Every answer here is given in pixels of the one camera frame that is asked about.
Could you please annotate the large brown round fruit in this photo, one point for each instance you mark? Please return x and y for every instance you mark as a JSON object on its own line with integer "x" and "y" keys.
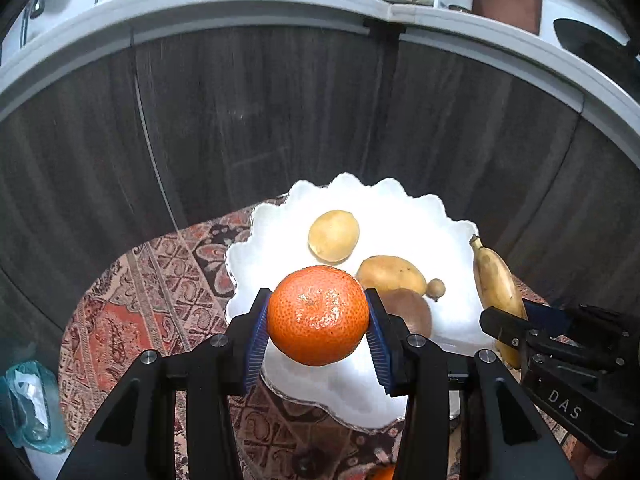
{"x": 412, "y": 310}

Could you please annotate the patterned red tablecloth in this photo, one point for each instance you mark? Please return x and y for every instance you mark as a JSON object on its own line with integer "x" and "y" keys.
{"x": 125, "y": 320}

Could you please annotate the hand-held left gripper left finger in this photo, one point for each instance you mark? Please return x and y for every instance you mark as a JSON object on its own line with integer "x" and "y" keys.
{"x": 257, "y": 340}

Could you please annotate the small brown fruit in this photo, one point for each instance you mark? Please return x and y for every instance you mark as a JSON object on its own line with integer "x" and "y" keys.
{"x": 435, "y": 288}

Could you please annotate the round yellow mango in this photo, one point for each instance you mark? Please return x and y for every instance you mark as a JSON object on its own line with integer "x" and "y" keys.
{"x": 333, "y": 236}

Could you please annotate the yellow banana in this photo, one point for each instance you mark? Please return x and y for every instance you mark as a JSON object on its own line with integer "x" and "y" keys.
{"x": 492, "y": 280}

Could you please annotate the white kitchen countertop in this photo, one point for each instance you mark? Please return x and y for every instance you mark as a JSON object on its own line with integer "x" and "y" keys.
{"x": 250, "y": 10}

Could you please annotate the steel kitchen faucet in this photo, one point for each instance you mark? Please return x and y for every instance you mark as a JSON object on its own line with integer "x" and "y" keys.
{"x": 36, "y": 5}

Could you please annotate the long yellow mango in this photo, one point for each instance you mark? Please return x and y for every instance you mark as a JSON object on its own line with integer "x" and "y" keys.
{"x": 392, "y": 272}

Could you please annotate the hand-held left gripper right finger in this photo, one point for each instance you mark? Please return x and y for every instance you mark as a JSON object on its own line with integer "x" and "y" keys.
{"x": 382, "y": 355}

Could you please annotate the white scalloped bowl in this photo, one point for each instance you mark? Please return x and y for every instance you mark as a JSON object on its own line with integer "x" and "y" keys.
{"x": 400, "y": 210}

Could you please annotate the teal plastic bag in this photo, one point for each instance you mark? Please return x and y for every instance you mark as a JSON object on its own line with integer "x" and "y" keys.
{"x": 30, "y": 410}

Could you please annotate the small orange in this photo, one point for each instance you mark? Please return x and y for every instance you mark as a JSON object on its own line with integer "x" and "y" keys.
{"x": 382, "y": 474}

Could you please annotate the large orange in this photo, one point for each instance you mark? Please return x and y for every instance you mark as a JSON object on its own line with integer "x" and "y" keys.
{"x": 317, "y": 315}

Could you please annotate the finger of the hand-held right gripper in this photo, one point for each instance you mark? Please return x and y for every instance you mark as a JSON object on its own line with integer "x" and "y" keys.
{"x": 505, "y": 327}
{"x": 550, "y": 317}

